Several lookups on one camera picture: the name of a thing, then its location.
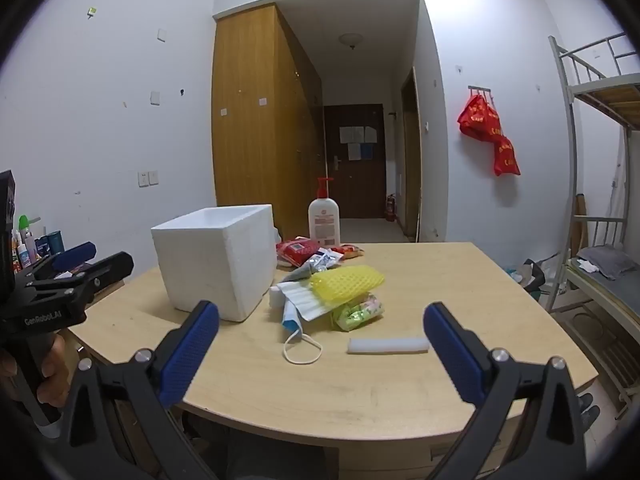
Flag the bags on floor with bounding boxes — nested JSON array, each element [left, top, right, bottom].
[[505, 259, 561, 301]]

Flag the yellow foam net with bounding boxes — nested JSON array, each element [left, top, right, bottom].
[[310, 266, 386, 306]]

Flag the grey pillow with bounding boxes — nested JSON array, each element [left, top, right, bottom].
[[577, 246, 638, 281]]

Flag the blue face mask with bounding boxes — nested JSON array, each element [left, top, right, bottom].
[[270, 281, 341, 322], [281, 305, 323, 365]]

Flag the metal bunk bed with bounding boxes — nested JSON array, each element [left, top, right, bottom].
[[547, 32, 640, 421]]

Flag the dark brown door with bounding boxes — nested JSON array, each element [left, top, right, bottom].
[[324, 104, 387, 220]]

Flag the wooden wardrobe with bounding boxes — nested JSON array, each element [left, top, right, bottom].
[[211, 3, 325, 241]]

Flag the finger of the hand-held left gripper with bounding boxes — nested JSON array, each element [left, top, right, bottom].
[[17, 241, 97, 281], [25, 251, 135, 311]]

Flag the green cap spray bottle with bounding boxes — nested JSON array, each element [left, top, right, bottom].
[[17, 215, 38, 266]]

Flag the green candy packet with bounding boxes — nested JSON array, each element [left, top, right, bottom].
[[330, 294, 386, 332]]

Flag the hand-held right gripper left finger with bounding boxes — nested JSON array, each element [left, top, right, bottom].
[[60, 300, 236, 480]]

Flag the large red snack packet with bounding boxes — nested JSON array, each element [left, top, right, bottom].
[[276, 237, 321, 267]]

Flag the wooden side door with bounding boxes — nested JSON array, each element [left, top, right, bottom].
[[400, 67, 423, 241]]

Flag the white lotion pump bottle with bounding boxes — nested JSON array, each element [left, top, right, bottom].
[[308, 177, 342, 248]]

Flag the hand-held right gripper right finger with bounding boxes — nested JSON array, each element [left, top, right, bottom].
[[422, 301, 588, 480]]

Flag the grey sock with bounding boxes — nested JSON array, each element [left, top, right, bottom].
[[280, 265, 321, 284]]

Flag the white foam box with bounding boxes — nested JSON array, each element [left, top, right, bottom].
[[151, 204, 277, 322]]

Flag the white hanging cloth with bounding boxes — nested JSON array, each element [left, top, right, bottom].
[[607, 125, 631, 246]]

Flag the red plastic bag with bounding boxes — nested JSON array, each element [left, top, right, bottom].
[[492, 135, 521, 177], [457, 92, 502, 141]]

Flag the person's left hand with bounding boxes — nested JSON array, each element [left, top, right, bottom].
[[39, 334, 71, 406]]

